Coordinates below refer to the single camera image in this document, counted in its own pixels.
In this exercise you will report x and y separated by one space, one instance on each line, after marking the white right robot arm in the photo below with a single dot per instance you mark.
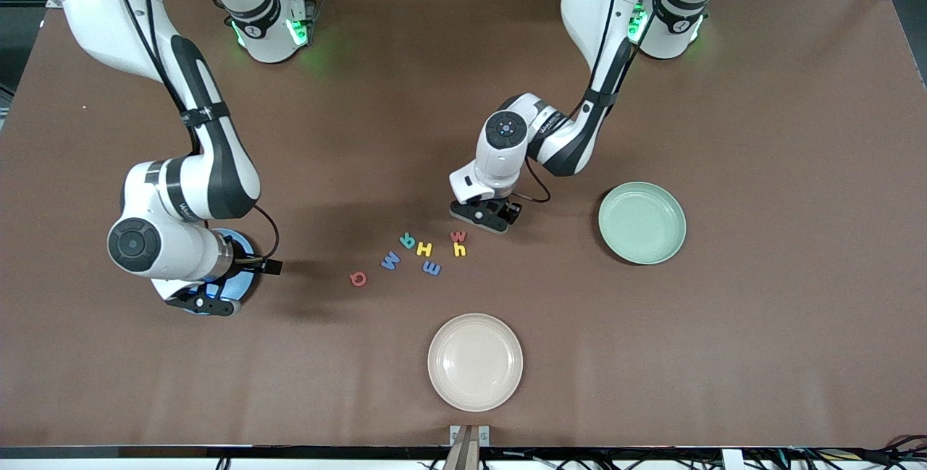
210 173

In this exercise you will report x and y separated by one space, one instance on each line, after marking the blue foam uppercase E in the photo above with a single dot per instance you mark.
431 268

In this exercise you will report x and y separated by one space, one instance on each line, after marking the yellow foam uppercase H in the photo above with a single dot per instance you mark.
424 249

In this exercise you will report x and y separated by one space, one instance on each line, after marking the blue foam uppercase M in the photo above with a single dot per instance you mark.
391 261

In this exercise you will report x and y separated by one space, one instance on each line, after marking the blue plate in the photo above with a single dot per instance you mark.
246 285

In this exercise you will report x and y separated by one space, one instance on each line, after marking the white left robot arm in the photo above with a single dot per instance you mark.
500 158

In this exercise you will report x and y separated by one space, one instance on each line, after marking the brown table cover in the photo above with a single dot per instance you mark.
760 347

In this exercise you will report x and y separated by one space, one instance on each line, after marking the green plate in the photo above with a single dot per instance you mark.
642 223

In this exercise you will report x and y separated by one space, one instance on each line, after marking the metal bracket with post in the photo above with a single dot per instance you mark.
469 448

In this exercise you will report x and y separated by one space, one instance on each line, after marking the red foam uppercase Q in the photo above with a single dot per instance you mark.
353 279

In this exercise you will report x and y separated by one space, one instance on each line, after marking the teal foam uppercase R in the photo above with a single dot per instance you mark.
410 243

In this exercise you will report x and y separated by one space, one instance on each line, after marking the pink foam lowercase w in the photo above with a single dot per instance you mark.
458 237

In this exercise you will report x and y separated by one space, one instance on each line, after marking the beige plate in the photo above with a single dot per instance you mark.
475 362

